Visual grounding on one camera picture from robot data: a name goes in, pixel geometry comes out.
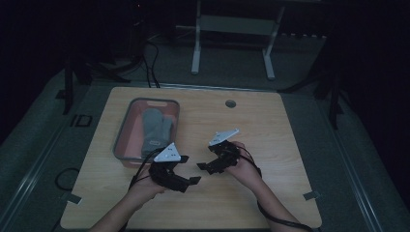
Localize person's right hand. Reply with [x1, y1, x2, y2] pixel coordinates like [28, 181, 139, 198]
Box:
[224, 140, 263, 191]

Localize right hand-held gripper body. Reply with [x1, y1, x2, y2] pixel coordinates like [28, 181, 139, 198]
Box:
[207, 128, 242, 176]

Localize black equipment stand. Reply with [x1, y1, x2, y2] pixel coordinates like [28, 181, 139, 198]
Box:
[55, 0, 146, 116]

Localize grey tape piece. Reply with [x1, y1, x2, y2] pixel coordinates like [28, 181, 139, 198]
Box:
[303, 190, 321, 201]
[60, 191, 83, 206]

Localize black cable loop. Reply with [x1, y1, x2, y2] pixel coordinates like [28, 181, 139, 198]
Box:
[53, 166, 81, 191]

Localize person's left hand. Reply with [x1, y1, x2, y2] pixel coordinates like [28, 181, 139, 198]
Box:
[126, 165, 167, 205]

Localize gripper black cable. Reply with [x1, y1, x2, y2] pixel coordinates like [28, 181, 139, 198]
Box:
[128, 147, 167, 191]
[237, 145, 316, 232]

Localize white metal stand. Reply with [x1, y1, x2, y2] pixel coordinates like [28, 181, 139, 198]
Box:
[176, 0, 286, 81]

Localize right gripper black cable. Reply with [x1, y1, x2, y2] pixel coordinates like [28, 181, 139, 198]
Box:
[237, 145, 316, 232]

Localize grey mitten with label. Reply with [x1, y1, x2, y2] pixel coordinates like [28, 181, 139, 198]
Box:
[140, 107, 175, 160]

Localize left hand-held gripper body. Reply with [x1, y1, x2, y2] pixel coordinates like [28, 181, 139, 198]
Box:
[148, 142, 191, 194]

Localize black floor cables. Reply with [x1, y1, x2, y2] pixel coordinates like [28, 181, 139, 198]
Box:
[140, 39, 161, 89]

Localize pink bin with grey rim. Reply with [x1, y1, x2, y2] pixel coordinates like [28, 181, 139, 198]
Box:
[112, 97, 181, 168]

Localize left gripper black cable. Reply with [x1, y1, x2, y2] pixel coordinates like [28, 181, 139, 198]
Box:
[128, 147, 167, 191]

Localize black tripod stand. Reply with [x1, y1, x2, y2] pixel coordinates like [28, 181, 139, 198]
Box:
[278, 35, 347, 131]

